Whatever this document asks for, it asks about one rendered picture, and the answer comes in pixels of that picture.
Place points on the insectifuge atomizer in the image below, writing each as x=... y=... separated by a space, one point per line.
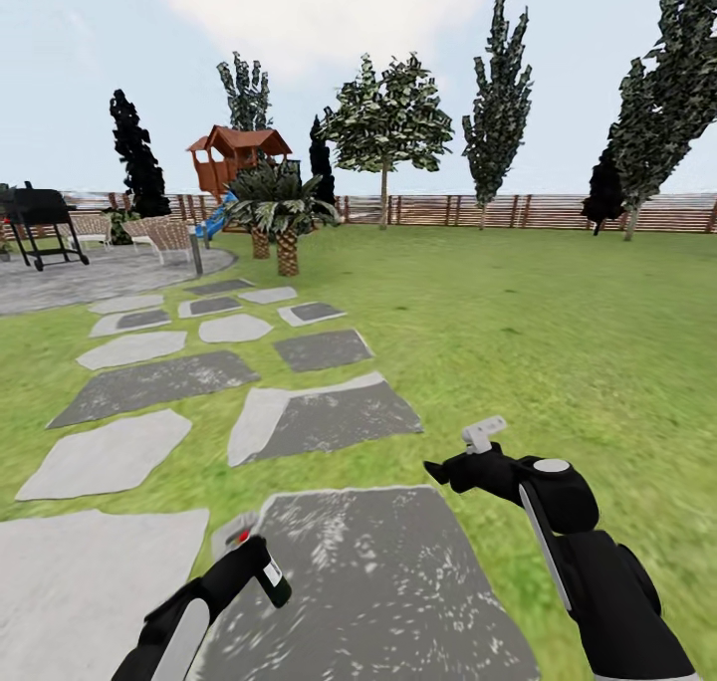
x=275 y=584

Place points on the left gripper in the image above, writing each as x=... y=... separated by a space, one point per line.
x=240 y=565

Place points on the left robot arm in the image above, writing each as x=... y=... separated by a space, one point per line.
x=176 y=627

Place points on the charcoal grill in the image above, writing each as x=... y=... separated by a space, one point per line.
x=30 y=206

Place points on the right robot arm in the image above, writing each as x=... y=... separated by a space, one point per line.
x=602 y=585

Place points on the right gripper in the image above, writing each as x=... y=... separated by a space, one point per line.
x=466 y=471

